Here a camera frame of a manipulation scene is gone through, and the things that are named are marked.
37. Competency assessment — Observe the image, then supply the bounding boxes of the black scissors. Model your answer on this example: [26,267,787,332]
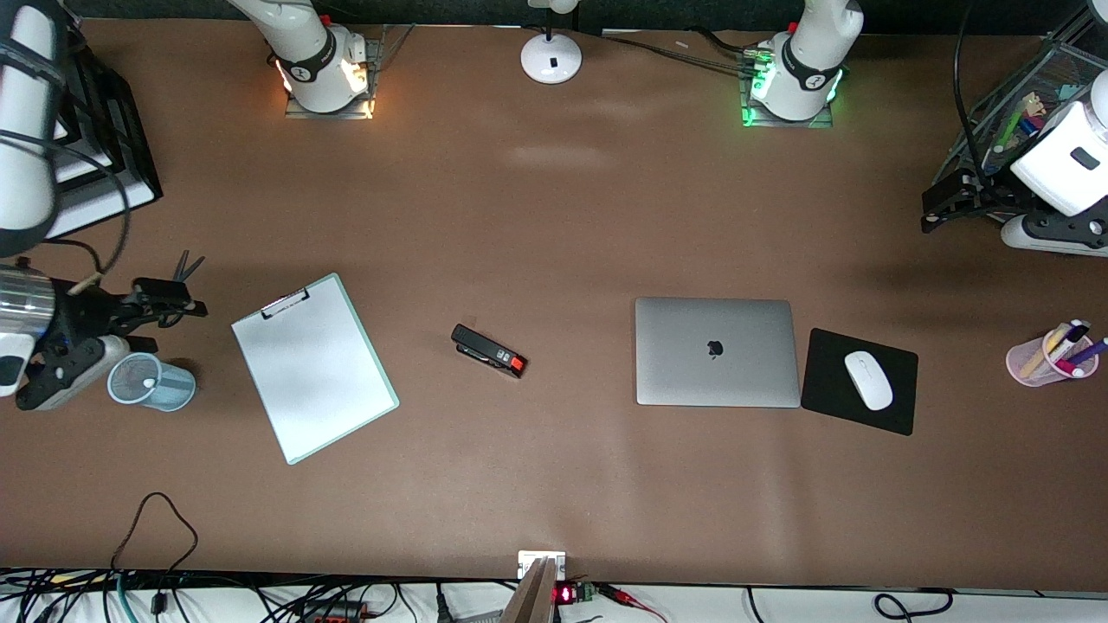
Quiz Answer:
[154,251,207,329]

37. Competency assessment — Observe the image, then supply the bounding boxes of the white clipboard with paper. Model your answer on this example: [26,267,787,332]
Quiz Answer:
[230,273,400,466]

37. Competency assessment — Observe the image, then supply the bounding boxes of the blue mesh pen cup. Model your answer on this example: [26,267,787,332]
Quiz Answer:
[107,351,196,413]

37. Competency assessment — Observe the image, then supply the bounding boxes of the brown looped cable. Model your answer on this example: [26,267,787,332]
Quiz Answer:
[110,492,199,607]

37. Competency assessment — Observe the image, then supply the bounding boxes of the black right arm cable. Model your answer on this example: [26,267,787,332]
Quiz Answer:
[0,39,132,279]

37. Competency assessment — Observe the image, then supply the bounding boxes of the white round lamp base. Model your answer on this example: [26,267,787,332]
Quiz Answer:
[519,0,583,85]

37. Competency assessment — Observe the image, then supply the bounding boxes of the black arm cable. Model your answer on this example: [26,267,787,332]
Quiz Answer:
[951,0,1027,213]
[0,39,132,279]

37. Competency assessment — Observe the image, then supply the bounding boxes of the black mouse pad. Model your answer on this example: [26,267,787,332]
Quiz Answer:
[801,327,919,437]

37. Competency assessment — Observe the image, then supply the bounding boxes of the green marker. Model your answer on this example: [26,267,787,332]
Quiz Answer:
[995,102,1033,150]

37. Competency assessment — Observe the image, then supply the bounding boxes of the white computer mouse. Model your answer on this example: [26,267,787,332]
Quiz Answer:
[844,350,894,412]

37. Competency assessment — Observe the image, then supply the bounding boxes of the white marker black cap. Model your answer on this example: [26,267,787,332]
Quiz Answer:
[1051,319,1091,360]

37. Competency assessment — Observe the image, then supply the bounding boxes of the pink mesh pen cup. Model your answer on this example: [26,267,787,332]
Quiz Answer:
[1006,325,1100,388]

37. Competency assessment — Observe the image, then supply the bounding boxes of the wooden slat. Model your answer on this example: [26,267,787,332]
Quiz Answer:
[499,558,557,623]

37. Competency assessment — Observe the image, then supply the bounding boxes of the white socket box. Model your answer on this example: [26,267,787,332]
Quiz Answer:
[518,550,567,581]

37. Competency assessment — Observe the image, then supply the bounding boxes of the red wire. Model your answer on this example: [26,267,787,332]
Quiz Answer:
[596,583,669,623]

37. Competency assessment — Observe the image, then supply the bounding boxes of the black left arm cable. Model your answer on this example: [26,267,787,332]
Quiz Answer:
[951,0,1027,213]

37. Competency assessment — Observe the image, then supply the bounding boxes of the silver laptop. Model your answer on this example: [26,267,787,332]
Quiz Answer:
[635,297,802,408]

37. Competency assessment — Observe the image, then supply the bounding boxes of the black base cables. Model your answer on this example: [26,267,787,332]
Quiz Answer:
[597,28,771,77]

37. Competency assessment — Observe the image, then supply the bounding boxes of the black stacked document trays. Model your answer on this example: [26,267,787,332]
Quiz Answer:
[43,30,164,240]

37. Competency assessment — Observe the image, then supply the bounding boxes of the black coiled cable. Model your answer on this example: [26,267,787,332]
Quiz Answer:
[873,588,955,623]

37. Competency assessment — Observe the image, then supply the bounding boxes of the grey mesh desk organizer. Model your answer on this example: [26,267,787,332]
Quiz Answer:
[932,9,1108,226]

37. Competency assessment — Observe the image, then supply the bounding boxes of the yellow marker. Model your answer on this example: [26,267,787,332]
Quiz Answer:
[1020,325,1068,379]

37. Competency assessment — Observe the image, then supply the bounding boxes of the black stapler red tip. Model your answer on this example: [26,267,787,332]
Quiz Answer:
[450,324,528,379]

